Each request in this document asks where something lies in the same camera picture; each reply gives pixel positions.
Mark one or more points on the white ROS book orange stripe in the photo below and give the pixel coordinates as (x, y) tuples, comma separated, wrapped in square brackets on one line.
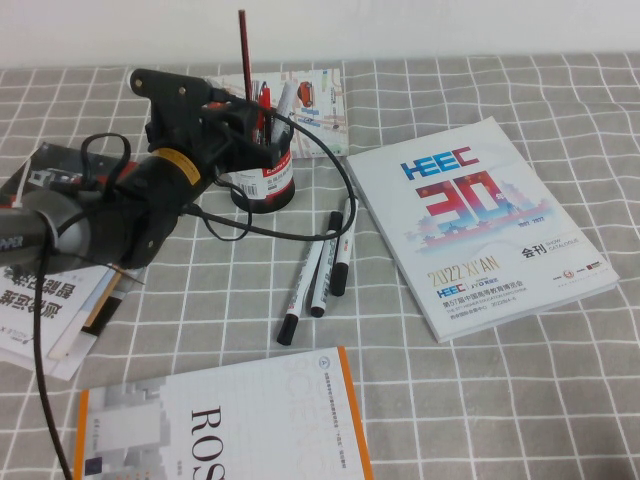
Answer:
[(250, 415)]

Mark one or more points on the white HEEC catalogue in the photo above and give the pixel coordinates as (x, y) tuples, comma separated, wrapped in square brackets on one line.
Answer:
[(475, 250)]

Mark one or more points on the grey checked tablecloth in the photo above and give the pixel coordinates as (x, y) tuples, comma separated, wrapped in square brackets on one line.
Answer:
[(500, 400)]

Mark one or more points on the red black striped pencil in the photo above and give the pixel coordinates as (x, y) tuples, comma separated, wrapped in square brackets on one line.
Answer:
[(245, 50)]

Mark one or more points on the black mesh pen holder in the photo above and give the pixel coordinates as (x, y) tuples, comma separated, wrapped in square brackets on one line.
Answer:
[(270, 187)]

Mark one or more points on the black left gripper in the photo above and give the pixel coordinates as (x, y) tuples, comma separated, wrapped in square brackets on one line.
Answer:
[(175, 110)]

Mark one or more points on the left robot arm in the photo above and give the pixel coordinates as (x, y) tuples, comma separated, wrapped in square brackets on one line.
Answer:
[(125, 215)]

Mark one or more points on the red pen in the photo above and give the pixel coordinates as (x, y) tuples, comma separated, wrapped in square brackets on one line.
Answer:
[(264, 107)]

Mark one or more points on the white capped marker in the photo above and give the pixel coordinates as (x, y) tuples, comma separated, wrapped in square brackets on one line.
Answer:
[(286, 100)]

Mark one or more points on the white marker black cap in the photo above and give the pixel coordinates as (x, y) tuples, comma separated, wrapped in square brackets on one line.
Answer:
[(344, 250), (325, 270), (297, 300)]

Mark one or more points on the white red robot brochure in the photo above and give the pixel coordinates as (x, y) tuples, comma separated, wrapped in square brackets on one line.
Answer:
[(30, 310)]

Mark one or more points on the cream edged thin booklet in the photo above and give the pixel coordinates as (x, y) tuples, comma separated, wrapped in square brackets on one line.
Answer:
[(102, 300)]

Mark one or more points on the red book with map cover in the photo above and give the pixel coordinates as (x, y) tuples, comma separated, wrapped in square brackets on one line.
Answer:
[(320, 100)]

